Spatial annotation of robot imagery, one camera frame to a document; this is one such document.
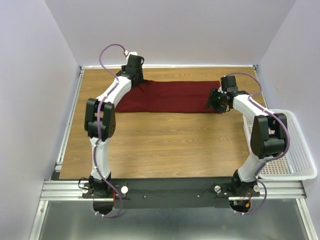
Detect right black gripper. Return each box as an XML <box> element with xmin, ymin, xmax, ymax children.
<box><xmin>203</xmin><ymin>87</ymin><xmax>227</xmax><ymax>114</ymax></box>

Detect dark red t shirt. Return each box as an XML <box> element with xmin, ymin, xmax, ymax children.
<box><xmin>115</xmin><ymin>80</ymin><xmax>221</xmax><ymax>114</ymax></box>

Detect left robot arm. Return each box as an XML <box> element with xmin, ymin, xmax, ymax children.
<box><xmin>83</xmin><ymin>52</ymin><xmax>144</xmax><ymax>198</ymax></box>

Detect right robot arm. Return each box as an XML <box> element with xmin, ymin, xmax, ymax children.
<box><xmin>205</xmin><ymin>74</ymin><xmax>291</xmax><ymax>196</ymax></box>

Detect white plastic basket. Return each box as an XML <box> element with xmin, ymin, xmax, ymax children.
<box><xmin>243</xmin><ymin>109</ymin><xmax>318</xmax><ymax>181</ymax></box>

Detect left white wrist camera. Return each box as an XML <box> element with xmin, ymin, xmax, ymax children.
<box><xmin>123</xmin><ymin>50</ymin><xmax>138</xmax><ymax>59</ymax></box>

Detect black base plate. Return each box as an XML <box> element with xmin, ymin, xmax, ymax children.
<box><xmin>78</xmin><ymin>176</ymin><xmax>260</xmax><ymax>216</ymax></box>

